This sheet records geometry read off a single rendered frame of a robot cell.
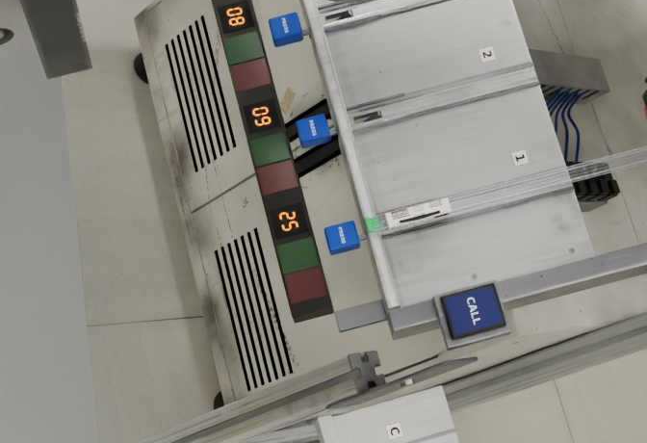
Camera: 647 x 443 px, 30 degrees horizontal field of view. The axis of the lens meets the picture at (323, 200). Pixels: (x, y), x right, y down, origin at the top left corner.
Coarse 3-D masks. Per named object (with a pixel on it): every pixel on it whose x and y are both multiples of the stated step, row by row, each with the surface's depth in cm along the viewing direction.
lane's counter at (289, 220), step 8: (280, 208) 117; (288, 208) 117; (296, 208) 116; (272, 216) 116; (280, 216) 116; (288, 216) 116; (296, 216) 116; (304, 216) 116; (272, 224) 116; (280, 224) 116; (288, 224) 116; (296, 224) 116; (304, 224) 116; (280, 232) 116; (288, 232) 116; (296, 232) 116; (304, 232) 116
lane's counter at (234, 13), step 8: (224, 8) 122; (232, 8) 122; (240, 8) 122; (248, 8) 122; (224, 16) 122; (232, 16) 122; (240, 16) 122; (248, 16) 122; (224, 24) 122; (232, 24) 122; (240, 24) 122; (248, 24) 122; (224, 32) 122
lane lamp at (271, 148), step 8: (264, 136) 118; (272, 136) 118; (280, 136) 118; (256, 144) 118; (264, 144) 118; (272, 144) 118; (280, 144) 118; (256, 152) 118; (264, 152) 118; (272, 152) 118; (280, 152) 118; (288, 152) 118; (256, 160) 118; (264, 160) 118; (272, 160) 118; (280, 160) 118
